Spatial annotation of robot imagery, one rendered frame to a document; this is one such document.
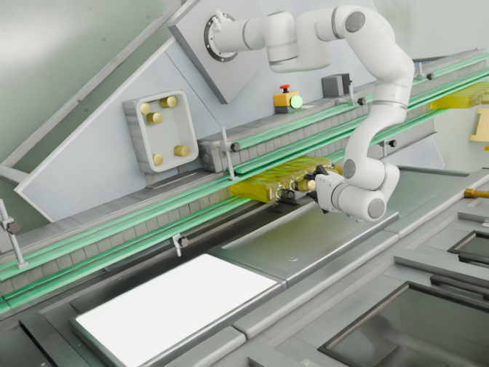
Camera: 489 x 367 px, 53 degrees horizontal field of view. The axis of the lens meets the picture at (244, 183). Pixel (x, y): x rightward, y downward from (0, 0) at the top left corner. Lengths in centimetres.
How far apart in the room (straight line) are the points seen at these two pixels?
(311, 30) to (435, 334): 81
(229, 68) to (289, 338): 96
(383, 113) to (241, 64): 68
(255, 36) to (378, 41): 43
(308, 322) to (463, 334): 32
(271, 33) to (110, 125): 54
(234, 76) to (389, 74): 68
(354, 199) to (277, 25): 54
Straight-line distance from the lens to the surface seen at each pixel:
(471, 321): 113
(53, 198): 148
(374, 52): 119
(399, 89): 122
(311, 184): 143
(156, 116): 152
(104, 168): 152
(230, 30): 159
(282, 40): 145
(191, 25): 162
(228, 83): 170
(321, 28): 137
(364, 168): 116
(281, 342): 110
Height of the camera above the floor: 215
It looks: 51 degrees down
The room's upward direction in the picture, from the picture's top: 100 degrees clockwise
